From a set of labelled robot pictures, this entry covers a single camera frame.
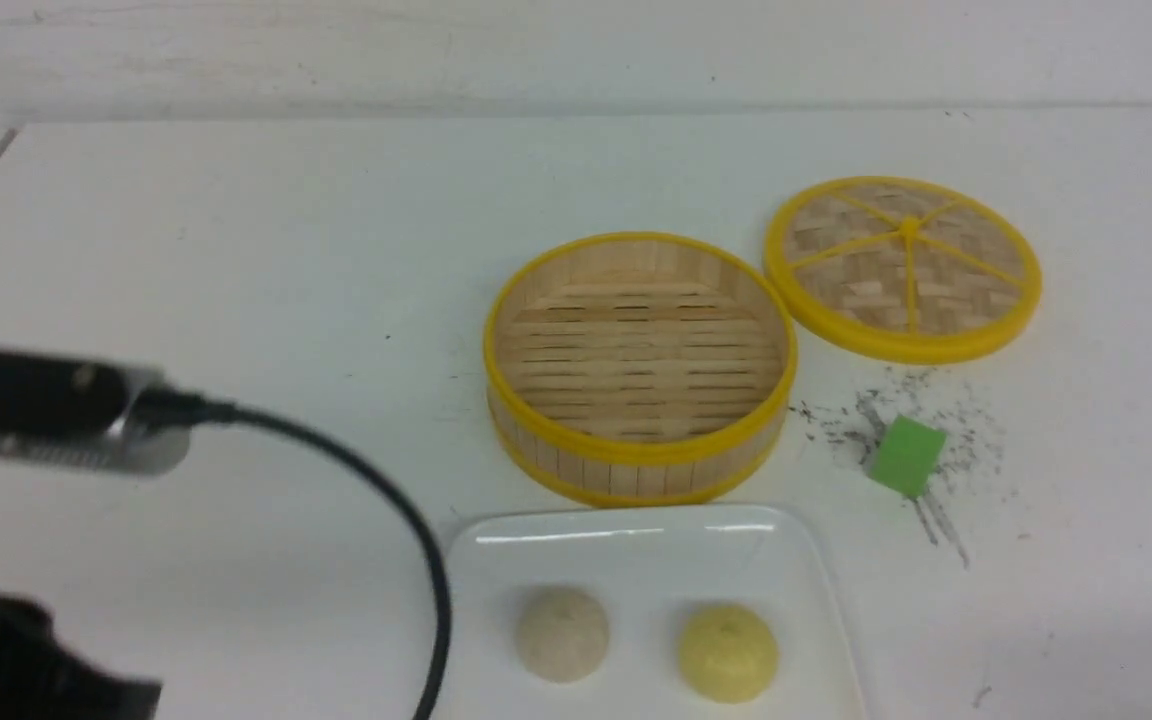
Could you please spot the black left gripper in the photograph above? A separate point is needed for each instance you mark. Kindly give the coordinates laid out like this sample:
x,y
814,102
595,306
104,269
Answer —
x,y
42,679

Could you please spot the pale white steamed bun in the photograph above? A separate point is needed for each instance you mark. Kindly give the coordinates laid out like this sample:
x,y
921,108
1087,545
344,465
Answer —
x,y
562,635

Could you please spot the yellow steamed bun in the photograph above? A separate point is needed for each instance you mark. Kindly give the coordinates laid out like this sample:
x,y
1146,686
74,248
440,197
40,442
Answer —
x,y
727,653

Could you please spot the white rectangular plate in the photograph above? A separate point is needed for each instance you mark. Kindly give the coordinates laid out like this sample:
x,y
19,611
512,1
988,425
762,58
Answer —
x,y
650,569

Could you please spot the bamboo steamer basket yellow rim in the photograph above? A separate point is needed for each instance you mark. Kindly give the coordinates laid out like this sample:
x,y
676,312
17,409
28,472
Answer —
x,y
638,369

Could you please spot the green cube block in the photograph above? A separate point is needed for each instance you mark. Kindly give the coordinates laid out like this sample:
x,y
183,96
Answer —
x,y
907,456

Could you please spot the bamboo steamer lid yellow rim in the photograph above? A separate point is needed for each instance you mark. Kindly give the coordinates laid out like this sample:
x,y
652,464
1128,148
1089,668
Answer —
x,y
902,270

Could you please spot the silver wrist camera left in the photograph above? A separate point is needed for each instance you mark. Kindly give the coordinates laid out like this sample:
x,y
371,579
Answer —
x,y
78,413

